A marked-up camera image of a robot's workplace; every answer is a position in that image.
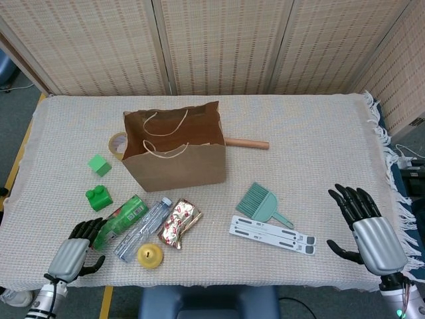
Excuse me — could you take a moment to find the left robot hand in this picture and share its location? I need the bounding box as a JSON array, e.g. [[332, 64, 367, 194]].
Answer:
[[48, 217, 106, 284]]

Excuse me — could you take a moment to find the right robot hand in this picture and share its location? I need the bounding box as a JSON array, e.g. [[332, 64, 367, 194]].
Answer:
[[327, 183, 408, 276]]

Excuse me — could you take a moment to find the green toy block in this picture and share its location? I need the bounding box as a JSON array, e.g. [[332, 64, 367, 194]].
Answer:
[[85, 184, 114, 212]]

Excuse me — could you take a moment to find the green can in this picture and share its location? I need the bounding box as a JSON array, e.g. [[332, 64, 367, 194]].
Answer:
[[92, 194, 149, 251]]

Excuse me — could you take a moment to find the yellow pear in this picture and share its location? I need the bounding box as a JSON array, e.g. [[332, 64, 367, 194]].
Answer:
[[137, 243, 164, 269]]

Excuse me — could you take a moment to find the transparent water bottle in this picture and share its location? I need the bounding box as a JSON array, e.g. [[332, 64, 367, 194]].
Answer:
[[114, 196, 173, 263]]

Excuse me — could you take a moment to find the gold red snack packet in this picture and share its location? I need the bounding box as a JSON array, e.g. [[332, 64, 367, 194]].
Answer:
[[157, 198, 204, 250]]

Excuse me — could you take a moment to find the teal hand brush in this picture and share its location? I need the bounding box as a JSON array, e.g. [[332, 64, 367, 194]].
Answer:
[[235, 181, 295, 230]]

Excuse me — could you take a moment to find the brown paper bag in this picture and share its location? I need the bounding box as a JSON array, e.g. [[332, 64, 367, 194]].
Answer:
[[122, 101, 227, 193]]

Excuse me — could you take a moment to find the white shoe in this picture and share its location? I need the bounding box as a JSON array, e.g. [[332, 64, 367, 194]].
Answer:
[[0, 288, 34, 307]]

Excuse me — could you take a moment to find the black box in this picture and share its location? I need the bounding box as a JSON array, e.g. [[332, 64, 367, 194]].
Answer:
[[400, 159, 425, 200]]

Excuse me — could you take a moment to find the green cube block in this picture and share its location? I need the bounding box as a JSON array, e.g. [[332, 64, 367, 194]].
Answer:
[[87, 154, 112, 177]]

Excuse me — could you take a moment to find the white folding stand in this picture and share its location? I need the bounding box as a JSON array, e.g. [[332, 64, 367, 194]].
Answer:
[[228, 215, 317, 256]]

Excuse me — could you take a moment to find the yellowish tape roll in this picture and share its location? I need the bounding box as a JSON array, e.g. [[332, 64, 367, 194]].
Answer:
[[108, 132, 128, 161]]

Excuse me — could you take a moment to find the beige woven table cloth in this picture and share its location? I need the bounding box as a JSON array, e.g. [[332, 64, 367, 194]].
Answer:
[[0, 91, 418, 293]]

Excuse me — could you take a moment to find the blue padded seat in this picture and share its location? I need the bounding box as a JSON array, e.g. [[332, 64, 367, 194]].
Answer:
[[137, 284, 280, 319]]

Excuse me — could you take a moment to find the woven folding screen panel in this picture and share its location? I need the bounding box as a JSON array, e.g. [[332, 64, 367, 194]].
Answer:
[[0, 0, 169, 97], [153, 0, 295, 96], [351, 0, 425, 138], [269, 0, 414, 96]]

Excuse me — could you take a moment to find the wooden rolling stick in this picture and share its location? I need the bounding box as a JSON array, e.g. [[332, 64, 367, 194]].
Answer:
[[225, 137, 270, 150]]

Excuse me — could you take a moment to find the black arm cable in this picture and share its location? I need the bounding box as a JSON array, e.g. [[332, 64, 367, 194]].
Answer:
[[44, 272, 69, 319]]

